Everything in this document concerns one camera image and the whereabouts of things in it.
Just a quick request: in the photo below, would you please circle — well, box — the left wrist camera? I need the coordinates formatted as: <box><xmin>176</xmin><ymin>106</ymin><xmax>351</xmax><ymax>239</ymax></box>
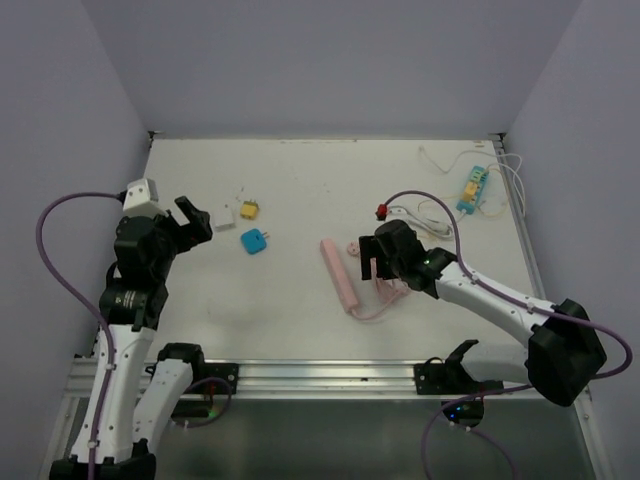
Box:
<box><xmin>123</xmin><ymin>178</ymin><xmax>163</xmax><ymax>218</ymax></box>

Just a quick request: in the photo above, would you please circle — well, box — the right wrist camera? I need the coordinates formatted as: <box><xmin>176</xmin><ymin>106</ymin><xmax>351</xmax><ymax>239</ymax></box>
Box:
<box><xmin>375</xmin><ymin>203</ymin><xmax>405</xmax><ymax>222</ymax></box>

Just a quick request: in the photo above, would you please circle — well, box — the white plug adapter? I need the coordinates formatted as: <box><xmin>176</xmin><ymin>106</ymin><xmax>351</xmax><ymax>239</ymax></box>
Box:
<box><xmin>212</xmin><ymin>203</ymin><xmax>236</xmax><ymax>232</ymax></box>

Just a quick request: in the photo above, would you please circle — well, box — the blue plug adapter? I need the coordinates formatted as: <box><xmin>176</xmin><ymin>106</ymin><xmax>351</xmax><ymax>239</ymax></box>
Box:
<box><xmin>240</xmin><ymin>228</ymin><xmax>269</xmax><ymax>255</ymax></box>

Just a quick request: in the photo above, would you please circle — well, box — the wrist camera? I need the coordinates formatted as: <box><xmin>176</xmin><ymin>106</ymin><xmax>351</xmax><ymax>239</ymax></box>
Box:
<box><xmin>375</xmin><ymin>203</ymin><xmax>405</xmax><ymax>222</ymax></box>
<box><xmin>123</xmin><ymin>178</ymin><xmax>163</xmax><ymax>218</ymax></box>

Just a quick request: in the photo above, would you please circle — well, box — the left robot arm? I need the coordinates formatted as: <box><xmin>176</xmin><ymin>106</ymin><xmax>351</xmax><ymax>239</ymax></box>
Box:
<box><xmin>49</xmin><ymin>196</ymin><xmax>213</xmax><ymax>479</ymax></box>

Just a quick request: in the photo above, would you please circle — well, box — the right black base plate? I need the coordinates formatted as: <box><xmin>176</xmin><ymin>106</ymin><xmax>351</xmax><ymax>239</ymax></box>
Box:
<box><xmin>413</xmin><ymin>358</ymin><xmax>504</xmax><ymax>395</ymax></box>

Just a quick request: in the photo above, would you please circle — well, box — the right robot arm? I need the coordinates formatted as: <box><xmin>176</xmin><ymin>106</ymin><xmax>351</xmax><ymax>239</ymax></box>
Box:
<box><xmin>358</xmin><ymin>220</ymin><xmax>607</xmax><ymax>407</ymax></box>

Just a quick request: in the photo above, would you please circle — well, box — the thin white cable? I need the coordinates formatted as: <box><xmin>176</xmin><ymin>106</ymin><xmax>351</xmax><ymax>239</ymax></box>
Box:
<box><xmin>417</xmin><ymin>145</ymin><xmax>527</xmax><ymax>216</ymax></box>

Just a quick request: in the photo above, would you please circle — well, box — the teal power strip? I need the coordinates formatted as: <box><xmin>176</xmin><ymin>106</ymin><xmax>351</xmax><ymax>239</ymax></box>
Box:
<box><xmin>456</xmin><ymin>166</ymin><xmax>489</xmax><ymax>215</ymax></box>

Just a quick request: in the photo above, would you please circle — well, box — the pink power strip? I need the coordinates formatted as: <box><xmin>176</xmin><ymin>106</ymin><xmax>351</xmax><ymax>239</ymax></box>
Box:
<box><xmin>319</xmin><ymin>238</ymin><xmax>411</xmax><ymax>321</ymax></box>

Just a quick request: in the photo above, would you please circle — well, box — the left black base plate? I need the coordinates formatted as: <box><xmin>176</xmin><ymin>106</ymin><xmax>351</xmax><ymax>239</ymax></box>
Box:
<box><xmin>197</xmin><ymin>362</ymin><xmax>240</xmax><ymax>395</ymax></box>

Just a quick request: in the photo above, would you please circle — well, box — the yellow plug adapter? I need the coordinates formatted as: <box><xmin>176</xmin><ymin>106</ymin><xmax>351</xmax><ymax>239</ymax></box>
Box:
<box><xmin>239</xmin><ymin>200</ymin><xmax>260</xmax><ymax>220</ymax></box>

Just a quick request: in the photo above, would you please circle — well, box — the aluminium rail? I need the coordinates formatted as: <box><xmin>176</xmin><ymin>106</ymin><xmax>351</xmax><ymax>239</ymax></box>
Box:
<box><xmin>64</xmin><ymin>358</ymin><xmax>586</xmax><ymax>399</ymax></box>

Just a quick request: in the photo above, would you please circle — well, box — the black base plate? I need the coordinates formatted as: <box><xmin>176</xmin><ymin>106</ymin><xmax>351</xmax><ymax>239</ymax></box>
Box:
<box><xmin>413</xmin><ymin>358</ymin><xmax>504</xmax><ymax>395</ymax></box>
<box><xmin>197</xmin><ymin>362</ymin><xmax>240</xmax><ymax>395</ymax></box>

